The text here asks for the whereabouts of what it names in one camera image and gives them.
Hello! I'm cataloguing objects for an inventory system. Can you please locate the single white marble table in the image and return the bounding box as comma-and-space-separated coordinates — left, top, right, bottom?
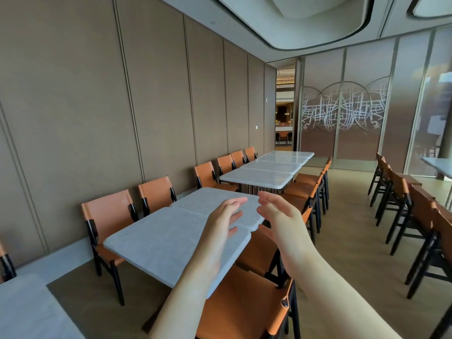
0, 273, 85, 339
420, 157, 452, 209

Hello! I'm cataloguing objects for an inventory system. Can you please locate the person's left hand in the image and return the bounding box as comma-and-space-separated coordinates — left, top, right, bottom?
192, 196, 249, 276

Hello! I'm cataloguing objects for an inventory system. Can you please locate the person's right hand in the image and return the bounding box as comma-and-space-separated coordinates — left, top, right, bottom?
257, 191, 317, 280

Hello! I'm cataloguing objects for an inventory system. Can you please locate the row of white marble tables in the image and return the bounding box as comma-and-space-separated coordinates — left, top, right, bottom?
103, 150, 315, 299

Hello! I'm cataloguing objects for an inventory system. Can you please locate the person's right forearm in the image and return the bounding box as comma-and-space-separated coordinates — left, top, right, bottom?
286, 252, 403, 339

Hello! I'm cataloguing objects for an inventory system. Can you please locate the orange chair with black frame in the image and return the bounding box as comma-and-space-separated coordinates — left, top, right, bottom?
429, 303, 452, 339
236, 207, 315, 288
196, 266, 301, 339
294, 156, 333, 211
282, 174, 324, 234
367, 153, 386, 206
0, 240, 17, 283
385, 170, 423, 257
375, 160, 395, 227
405, 185, 452, 300

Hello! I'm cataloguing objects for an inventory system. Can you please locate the person's left forearm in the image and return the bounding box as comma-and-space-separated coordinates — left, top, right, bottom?
148, 263, 228, 339

